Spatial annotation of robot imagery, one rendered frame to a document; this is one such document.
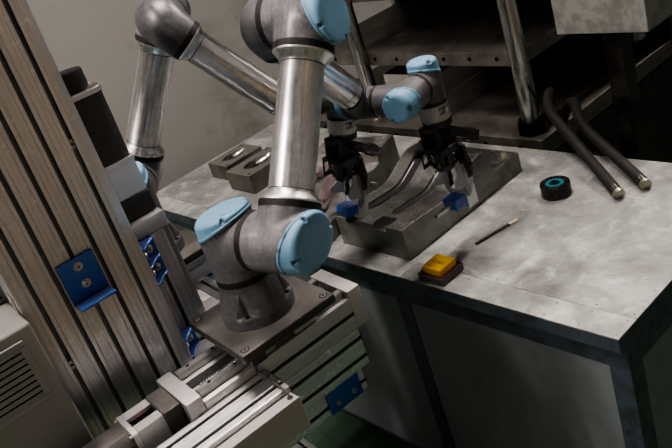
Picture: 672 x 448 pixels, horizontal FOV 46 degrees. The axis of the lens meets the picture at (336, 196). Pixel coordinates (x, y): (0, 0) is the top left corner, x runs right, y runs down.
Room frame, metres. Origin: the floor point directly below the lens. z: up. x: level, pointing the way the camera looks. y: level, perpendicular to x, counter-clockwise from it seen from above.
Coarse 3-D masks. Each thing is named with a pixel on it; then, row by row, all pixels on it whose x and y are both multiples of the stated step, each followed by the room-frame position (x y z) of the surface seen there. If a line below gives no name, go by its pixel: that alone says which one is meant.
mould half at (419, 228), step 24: (432, 168) 2.05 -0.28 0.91; (480, 168) 1.99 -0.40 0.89; (504, 168) 2.05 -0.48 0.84; (384, 192) 2.07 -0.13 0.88; (408, 192) 2.02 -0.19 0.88; (480, 192) 1.98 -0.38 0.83; (408, 216) 1.86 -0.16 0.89; (432, 216) 1.87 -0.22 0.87; (456, 216) 1.91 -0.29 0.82; (360, 240) 1.95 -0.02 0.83; (384, 240) 1.86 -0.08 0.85; (408, 240) 1.81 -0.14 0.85; (432, 240) 1.85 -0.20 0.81
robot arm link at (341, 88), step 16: (256, 0) 1.54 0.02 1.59; (240, 16) 1.57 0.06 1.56; (256, 32) 1.51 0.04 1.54; (256, 48) 1.55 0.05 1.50; (336, 64) 1.71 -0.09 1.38; (336, 80) 1.69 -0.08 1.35; (352, 80) 1.73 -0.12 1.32; (336, 96) 1.71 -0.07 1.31; (352, 96) 1.72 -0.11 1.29; (368, 96) 1.74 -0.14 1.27; (352, 112) 1.75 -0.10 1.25; (368, 112) 1.74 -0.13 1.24
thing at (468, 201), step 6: (474, 186) 1.79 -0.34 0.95; (456, 192) 1.80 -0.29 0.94; (462, 192) 1.78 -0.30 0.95; (474, 192) 1.79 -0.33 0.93; (444, 198) 1.79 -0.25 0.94; (450, 198) 1.78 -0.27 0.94; (456, 198) 1.77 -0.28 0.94; (462, 198) 1.77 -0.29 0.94; (468, 198) 1.77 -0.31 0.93; (474, 198) 1.79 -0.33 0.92; (444, 204) 1.78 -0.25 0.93; (450, 204) 1.77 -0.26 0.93; (456, 204) 1.75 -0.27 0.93; (462, 204) 1.76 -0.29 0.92; (468, 204) 1.77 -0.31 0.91; (474, 204) 1.78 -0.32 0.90; (444, 210) 1.75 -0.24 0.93; (456, 210) 1.75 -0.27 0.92; (438, 216) 1.73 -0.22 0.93
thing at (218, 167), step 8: (240, 144) 2.97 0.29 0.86; (248, 144) 2.94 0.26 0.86; (232, 152) 2.91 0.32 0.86; (240, 152) 2.91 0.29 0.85; (248, 152) 2.85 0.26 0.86; (256, 152) 2.86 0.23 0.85; (216, 160) 2.88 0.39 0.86; (224, 160) 2.87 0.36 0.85; (232, 160) 2.82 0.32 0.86; (240, 160) 2.81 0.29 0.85; (216, 168) 2.84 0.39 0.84; (224, 168) 2.79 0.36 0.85; (216, 176) 2.86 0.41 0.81; (224, 176) 2.81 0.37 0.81
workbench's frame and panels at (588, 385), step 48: (384, 288) 1.88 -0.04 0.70; (432, 288) 1.65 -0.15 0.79; (384, 336) 1.95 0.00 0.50; (432, 336) 1.77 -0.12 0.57; (480, 336) 1.63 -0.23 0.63; (528, 336) 1.50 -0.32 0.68; (576, 336) 1.33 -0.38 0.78; (624, 336) 1.26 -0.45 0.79; (384, 384) 2.01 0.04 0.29; (432, 384) 1.82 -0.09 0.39; (480, 384) 1.67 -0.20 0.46; (528, 384) 1.53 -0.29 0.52; (576, 384) 1.42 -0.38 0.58; (624, 384) 1.31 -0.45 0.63; (432, 432) 1.88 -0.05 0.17; (480, 432) 1.71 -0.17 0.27; (528, 432) 1.57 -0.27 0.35; (576, 432) 1.44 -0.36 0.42; (624, 432) 1.33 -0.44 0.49
